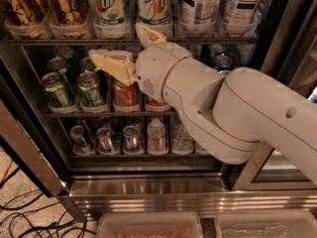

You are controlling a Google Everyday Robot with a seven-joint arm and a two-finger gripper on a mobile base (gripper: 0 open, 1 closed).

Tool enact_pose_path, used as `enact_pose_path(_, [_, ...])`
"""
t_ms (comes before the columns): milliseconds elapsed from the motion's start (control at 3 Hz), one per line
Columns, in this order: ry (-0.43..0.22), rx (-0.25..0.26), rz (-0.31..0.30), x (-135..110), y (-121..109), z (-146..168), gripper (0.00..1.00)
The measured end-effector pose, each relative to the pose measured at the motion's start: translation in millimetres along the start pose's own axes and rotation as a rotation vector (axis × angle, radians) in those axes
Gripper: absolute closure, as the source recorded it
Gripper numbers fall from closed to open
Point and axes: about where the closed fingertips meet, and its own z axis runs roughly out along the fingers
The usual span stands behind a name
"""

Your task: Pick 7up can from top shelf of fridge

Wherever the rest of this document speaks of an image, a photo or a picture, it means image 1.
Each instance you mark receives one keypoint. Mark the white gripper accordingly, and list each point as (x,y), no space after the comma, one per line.
(156,68)

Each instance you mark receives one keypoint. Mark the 7up can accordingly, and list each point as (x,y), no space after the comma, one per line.
(153,12)
(111,12)

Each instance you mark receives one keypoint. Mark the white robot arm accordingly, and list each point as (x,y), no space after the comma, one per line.
(228,115)

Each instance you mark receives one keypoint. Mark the front left orange can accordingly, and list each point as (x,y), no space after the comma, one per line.
(125,95)

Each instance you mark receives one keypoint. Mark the orange can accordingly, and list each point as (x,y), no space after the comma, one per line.
(125,95)
(152,102)

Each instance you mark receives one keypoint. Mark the middle right green can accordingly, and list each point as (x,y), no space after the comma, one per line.
(87,64)

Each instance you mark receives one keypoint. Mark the green can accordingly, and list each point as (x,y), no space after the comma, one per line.
(87,64)
(62,66)
(57,90)
(89,86)
(68,53)

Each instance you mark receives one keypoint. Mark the front right orange can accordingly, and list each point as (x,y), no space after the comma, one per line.
(152,102)

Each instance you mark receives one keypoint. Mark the front right green can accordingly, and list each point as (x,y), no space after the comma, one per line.
(89,86)

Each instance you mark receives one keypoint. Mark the rear green can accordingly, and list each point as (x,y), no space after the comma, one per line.
(68,53)

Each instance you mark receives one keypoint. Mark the middle left green can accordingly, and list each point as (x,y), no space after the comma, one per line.
(62,66)

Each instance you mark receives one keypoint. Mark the lacroix can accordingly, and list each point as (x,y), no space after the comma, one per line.
(69,13)
(24,12)

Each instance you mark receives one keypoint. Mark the rear Pepsi can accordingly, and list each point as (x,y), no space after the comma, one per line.
(216,50)

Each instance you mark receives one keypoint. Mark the pepsi can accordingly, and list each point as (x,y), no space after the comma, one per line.
(222,63)
(216,50)

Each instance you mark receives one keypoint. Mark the right Red Bull can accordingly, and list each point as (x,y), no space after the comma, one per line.
(131,141)

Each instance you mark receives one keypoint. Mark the red bull can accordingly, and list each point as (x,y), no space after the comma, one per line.
(105,144)
(131,141)
(77,134)

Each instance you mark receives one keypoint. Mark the front left green can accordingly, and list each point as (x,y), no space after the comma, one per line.
(57,90)

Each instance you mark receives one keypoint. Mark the middle right Pepsi can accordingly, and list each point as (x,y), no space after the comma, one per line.
(222,63)

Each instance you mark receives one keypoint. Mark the middle Red Bull can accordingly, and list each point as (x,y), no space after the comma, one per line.
(105,144)

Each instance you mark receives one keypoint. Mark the stainless steel fridge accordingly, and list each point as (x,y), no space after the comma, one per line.
(280,42)

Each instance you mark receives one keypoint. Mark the left Red Bull can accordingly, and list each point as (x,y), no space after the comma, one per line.
(77,134)

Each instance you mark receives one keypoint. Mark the far left LaCroix can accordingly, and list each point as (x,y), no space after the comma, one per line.
(24,12)

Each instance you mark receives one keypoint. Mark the open fridge door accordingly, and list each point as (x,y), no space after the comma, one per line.
(17,142)

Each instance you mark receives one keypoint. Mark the left Teas Tea bottle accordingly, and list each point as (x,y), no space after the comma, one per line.
(197,12)

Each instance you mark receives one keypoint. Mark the teas tea bottle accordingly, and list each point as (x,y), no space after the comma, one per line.
(237,15)
(197,12)

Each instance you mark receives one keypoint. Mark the left water bottle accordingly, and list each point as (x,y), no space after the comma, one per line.
(156,137)

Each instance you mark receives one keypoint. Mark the water bottle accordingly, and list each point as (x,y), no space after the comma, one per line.
(156,137)
(182,142)

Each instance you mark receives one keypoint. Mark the middle water bottle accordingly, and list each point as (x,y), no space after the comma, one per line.
(182,142)

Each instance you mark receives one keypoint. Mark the right Teas Tea bottle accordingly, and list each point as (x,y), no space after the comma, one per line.
(237,15)

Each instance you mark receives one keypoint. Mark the left clear plastic bin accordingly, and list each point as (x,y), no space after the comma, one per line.
(150,225)

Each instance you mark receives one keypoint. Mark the clear plastic bin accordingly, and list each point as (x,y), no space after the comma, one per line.
(150,225)
(283,223)

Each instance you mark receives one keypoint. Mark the right clear plastic bin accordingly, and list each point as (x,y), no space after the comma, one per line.
(283,223)

